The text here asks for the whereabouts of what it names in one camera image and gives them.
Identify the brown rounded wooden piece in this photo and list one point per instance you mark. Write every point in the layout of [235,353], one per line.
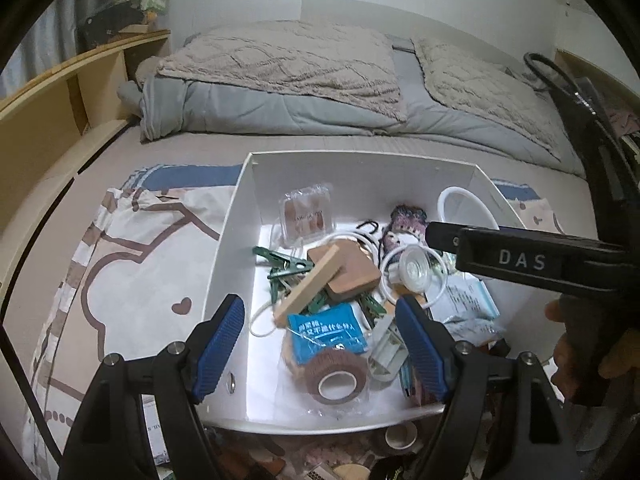
[352,270]

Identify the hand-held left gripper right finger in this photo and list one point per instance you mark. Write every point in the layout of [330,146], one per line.
[422,355]

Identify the grey clear plastic clip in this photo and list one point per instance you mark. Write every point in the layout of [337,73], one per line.
[387,347]

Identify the clear case of nails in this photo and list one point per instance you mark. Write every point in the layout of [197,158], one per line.
[306,212]

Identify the white printed packet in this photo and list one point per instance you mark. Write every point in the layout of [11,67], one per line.
[467,305]

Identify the clear plastic cap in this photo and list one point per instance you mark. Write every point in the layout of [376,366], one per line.
[415,267]

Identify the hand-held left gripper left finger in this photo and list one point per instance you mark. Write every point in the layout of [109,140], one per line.
[220,355]

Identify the wooden block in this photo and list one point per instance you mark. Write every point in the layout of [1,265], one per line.
[305,287]

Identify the crochet pouch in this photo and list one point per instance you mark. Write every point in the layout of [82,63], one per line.
[402,227]

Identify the black hook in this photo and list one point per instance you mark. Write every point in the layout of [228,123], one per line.
[370,229]

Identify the person's right hand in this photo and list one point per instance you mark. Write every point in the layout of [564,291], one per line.
[572,365]

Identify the grey duvet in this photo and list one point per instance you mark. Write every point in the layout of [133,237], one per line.
[225,110]

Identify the white storage box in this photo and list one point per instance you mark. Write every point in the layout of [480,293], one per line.
[230,280]

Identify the black curved frame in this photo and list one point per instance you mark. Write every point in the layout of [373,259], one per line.
[600,150]

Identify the brown tape roll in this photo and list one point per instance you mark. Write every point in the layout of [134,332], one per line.
[340,377]

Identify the wooden side shelf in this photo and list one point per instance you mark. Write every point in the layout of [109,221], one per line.
[600,70]

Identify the wooden bedside shelf unit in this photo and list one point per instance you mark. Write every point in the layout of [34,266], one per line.
[60,125]

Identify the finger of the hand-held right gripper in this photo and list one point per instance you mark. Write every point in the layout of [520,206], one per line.
[442,240]

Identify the blue and white packet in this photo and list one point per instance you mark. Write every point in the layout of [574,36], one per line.
[330,332]

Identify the grey curtain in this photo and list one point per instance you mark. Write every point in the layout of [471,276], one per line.
[40,45]

